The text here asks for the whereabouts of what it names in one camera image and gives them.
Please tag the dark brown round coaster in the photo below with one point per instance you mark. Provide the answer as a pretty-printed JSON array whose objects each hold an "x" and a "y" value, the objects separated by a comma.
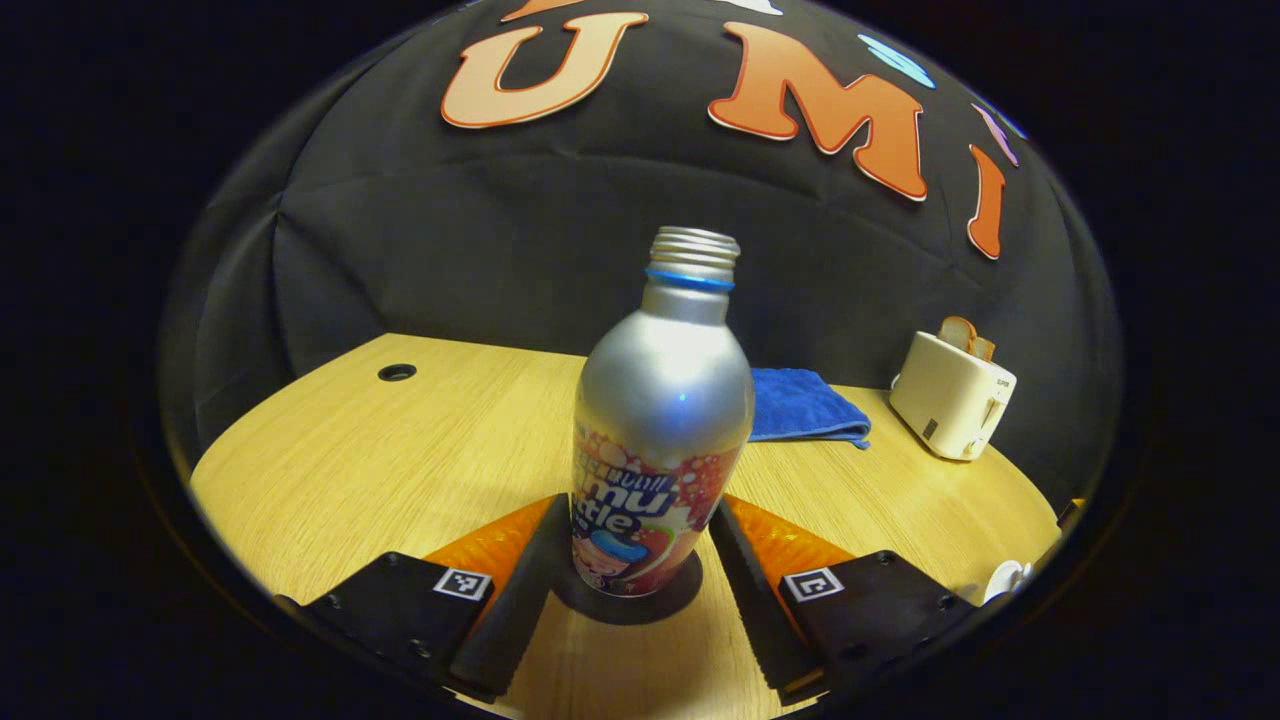
[{"x": 682, "y": 600}]

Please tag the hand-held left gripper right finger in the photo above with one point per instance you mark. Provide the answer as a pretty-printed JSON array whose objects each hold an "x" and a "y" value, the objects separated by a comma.
[{"x": 755, "y": 620}]

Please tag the toasted bread slice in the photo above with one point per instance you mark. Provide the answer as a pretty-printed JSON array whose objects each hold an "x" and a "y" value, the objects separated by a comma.
[
  {"x": 984, "y": 348},
  {"x": 957, "y": 331}
]

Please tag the cream white toaster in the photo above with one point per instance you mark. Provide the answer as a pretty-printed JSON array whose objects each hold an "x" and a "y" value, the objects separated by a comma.
[{"x": 950, "y": 400}]

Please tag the blue folded towel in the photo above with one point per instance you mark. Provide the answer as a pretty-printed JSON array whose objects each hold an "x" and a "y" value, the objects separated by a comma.
[{"x": 800, "y": 405}]

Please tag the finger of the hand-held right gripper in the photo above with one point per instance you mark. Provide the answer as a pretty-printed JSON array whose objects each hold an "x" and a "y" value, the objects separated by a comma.
[{"x": 1071, "y": 512}]

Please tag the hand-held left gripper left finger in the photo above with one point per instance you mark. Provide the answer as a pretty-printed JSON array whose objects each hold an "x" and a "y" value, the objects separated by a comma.
[{"x": 515, "y": 620}]

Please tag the silver water bottle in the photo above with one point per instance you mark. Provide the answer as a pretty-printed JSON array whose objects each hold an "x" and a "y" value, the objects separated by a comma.
[{"x": 660, "y": 390}]

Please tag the black backdrop cloth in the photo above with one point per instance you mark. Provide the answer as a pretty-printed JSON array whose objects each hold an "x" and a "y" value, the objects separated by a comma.
[{"x": 450, "y": 250}]

